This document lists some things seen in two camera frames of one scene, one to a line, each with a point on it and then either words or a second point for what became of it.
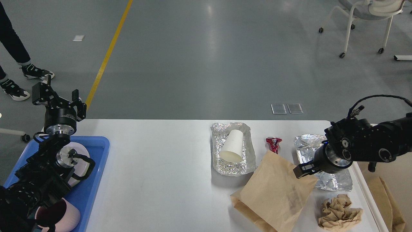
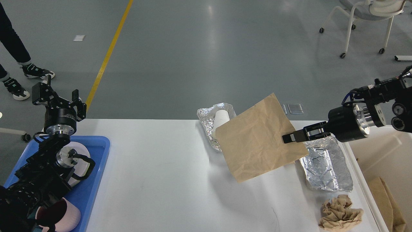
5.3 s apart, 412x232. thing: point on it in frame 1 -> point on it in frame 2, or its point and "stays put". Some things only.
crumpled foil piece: (307, 145) stays put
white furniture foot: (403, 57) stays put
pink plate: (82, 165) stays put
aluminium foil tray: (220, 131) -> (207, 116)
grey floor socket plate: (295, 108) stays put
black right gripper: (327, 159) -> (347, 123)
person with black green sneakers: (17, 52) stays put
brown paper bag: (272, 195) -> (252, 140)
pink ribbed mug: (60, 214) stays put
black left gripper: (59, 121) stays put
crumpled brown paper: (336, 217) stays put
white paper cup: (231, 147) -> (221, 117)
